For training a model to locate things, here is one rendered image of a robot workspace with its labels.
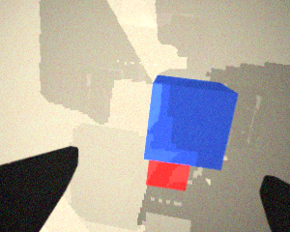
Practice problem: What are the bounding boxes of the red block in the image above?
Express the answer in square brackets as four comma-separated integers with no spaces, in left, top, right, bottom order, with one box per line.
[146,160,190,191]

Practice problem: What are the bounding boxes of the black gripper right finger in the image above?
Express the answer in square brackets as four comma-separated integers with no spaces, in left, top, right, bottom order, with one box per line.
[259,175,290,232]

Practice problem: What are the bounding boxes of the blue block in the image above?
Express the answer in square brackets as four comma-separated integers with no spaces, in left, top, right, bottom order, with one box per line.
[144,75,238,170]

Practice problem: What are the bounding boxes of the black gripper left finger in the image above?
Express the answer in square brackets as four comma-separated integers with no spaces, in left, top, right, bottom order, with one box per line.
[0,146,78,232]

